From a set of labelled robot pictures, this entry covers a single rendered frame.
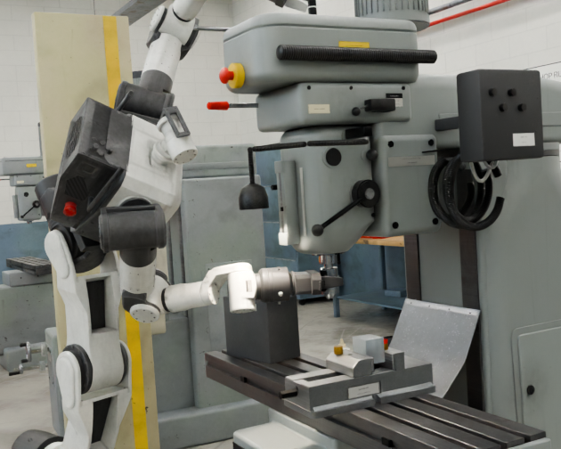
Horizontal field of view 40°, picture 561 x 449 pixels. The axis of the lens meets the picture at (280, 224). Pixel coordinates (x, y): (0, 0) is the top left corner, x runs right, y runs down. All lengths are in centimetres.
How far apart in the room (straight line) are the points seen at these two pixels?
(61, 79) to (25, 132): 739
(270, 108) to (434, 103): 44
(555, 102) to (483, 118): 60
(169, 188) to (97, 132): 22
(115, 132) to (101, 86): 163
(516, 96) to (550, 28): 519
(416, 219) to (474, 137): 29
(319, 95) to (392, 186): 30
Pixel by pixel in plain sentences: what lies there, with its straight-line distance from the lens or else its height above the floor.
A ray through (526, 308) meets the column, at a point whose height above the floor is 111.
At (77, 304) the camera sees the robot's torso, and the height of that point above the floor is 120.
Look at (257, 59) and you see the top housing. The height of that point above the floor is 178.
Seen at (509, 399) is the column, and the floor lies 88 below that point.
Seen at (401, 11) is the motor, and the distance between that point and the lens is 206.
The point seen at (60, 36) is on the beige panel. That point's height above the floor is 219.
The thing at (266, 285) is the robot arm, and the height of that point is 124.
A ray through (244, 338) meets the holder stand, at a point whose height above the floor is 103.
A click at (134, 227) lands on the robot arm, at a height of 141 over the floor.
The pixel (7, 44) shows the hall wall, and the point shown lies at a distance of 1103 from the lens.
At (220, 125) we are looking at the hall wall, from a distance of 1178.
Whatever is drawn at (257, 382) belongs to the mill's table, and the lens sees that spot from 221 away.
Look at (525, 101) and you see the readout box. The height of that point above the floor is 165.
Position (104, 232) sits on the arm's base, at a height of 141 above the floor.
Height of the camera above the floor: 149
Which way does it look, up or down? 3 degrees down
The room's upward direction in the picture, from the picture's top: 4 degrees counter-clockwise
